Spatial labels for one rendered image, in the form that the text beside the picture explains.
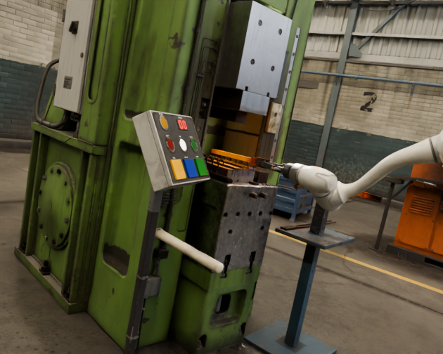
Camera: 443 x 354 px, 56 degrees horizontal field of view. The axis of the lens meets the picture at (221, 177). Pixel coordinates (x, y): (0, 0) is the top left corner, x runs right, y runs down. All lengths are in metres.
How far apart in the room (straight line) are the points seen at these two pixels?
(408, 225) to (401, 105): 4.63
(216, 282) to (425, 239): 3.65
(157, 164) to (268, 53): 0.92
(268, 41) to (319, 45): 8.54
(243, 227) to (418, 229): 3.54
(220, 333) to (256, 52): 1.45
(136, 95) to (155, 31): 0.33
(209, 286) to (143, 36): 1.31
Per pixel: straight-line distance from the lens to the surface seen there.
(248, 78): 2.05
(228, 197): 2.01
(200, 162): 1.71
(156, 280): 2.10
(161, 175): 1.49
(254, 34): 2.07
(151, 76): 2.19
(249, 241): 2.22
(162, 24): 2.21
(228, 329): 2.40
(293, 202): 5.83
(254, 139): 2.42
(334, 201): 1.94
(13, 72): 7.90
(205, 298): 2.18
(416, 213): 5.42
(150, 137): 1.51
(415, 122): 9.58
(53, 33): 8.25
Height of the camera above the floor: 1.23
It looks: 8 degrees down
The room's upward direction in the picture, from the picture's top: 11 degrees clockwise
